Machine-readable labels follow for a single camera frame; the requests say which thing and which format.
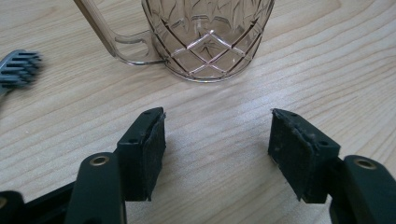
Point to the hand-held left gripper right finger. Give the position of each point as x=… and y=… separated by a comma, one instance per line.
x=295, y=152

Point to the blue grey toothbrush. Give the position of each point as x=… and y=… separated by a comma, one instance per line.
x=18, y=70

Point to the clear patterned glass mug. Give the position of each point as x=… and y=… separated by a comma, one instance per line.
x=207, y=46

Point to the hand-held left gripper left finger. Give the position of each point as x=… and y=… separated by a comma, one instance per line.
x=141, y=155

